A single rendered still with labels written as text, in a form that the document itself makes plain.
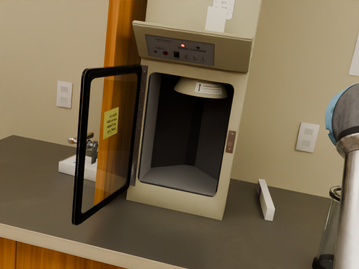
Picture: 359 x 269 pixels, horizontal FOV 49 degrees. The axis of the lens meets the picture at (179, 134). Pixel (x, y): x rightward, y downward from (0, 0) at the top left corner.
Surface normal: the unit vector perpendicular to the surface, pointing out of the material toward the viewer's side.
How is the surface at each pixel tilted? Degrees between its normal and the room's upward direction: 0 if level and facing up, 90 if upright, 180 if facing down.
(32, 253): 90
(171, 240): 0
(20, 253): 90
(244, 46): 135
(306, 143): 90
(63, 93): 90
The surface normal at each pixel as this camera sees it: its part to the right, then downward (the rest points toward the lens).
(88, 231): 0.13, -0.96
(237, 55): -0.24, 0.84
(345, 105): -0.87, -0.36
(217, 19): -0.10, 0.25
